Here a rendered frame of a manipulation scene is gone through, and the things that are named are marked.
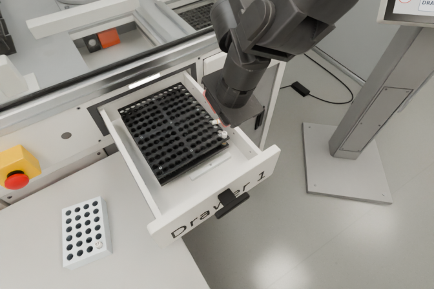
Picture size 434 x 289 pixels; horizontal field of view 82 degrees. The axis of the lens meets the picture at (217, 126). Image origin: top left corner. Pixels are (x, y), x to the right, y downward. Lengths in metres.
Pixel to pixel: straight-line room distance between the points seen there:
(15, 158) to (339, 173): 1.48
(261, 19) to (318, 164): 1.40
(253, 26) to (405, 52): 0.95
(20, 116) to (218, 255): 1.06
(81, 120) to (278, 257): 1.10
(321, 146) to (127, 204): 1.30
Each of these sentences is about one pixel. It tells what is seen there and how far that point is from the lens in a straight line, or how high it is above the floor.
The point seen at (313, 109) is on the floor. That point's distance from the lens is 1.95.
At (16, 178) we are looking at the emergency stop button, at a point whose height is 0.89.
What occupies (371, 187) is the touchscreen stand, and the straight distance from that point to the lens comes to 1.69.
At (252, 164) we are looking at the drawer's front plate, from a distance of 0.49.
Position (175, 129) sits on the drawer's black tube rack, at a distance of 0.58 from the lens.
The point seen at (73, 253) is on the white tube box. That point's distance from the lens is 0.64.
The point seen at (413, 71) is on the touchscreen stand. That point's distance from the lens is 1.27.
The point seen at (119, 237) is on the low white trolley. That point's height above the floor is 0.76.
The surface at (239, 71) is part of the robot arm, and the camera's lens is 0.33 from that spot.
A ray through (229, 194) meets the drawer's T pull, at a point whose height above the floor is 0.91.
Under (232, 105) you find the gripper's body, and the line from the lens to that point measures 0.40.
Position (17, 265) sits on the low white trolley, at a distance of 0.73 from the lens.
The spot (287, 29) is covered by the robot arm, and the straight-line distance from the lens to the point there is 0.28.
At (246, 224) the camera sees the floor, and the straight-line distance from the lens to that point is 1.42.
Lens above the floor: 1.35
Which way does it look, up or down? 52 degrees down
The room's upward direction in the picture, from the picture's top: straight up
